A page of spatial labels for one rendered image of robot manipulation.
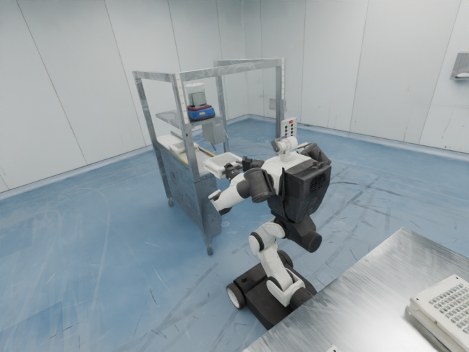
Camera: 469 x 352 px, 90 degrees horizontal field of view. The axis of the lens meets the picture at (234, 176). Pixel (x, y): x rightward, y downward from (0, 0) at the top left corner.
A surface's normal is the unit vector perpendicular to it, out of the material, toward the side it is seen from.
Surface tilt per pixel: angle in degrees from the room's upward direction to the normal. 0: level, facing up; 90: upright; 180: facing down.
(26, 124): 90
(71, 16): 90
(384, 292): 0
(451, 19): 90
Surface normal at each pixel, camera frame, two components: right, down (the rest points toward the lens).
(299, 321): -0.09, -0.88
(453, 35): -0.75, 0.37
